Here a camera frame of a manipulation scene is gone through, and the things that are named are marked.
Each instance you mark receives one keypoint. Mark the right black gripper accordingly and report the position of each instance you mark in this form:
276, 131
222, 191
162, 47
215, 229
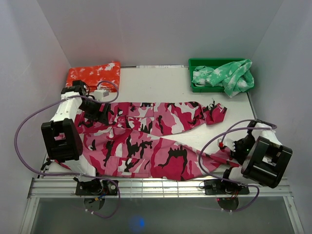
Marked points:
237, 155

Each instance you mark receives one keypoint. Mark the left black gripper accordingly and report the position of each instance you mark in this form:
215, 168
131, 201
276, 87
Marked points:
97, 115

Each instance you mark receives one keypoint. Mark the pink camouflage trousers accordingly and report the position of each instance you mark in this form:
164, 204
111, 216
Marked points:
132, 142

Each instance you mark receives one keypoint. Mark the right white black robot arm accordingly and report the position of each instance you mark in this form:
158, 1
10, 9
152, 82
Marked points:
262, 158

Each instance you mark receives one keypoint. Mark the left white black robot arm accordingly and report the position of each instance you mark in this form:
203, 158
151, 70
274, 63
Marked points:
63, 143

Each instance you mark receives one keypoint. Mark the folded orange white trousers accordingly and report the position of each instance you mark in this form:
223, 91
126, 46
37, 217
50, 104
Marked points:
93, 75

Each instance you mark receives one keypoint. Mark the green tie-dye trousers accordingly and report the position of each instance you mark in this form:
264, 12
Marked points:
234, 77

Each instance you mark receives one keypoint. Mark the green plastic bin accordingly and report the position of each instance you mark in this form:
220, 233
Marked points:
208, 62

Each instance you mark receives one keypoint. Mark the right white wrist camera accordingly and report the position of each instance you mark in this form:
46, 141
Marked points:
225, 142

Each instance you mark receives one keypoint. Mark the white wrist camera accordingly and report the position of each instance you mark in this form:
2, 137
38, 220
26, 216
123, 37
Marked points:
100, 94
225, 142

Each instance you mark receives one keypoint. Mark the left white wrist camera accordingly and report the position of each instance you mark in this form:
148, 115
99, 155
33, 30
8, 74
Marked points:
100, 94

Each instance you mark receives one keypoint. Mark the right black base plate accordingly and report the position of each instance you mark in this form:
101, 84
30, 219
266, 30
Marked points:
220, 187

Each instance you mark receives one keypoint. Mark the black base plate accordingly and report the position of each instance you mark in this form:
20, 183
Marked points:
96, 187
220, 187

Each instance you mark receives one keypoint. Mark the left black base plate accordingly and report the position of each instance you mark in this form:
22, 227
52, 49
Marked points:
96, 187

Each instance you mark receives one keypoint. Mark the aluminium frame rail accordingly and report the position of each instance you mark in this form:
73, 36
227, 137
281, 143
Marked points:
65, 187

